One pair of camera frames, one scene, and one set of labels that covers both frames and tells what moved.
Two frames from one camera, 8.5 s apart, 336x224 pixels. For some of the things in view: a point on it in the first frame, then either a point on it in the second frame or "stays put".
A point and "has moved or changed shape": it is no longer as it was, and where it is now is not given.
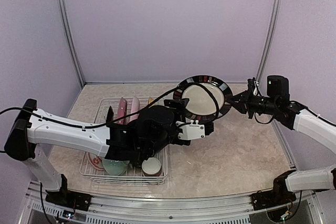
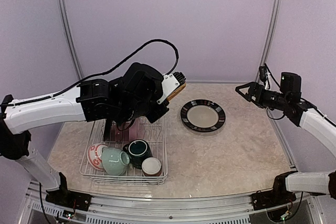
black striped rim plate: x=208 y=96 has moved or changed shape
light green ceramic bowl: x=115 y=167 stays put
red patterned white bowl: x=96 y=161 stays put
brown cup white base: x=151 y=167 stays put
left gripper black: x=179 y=105 to x=155 y=116
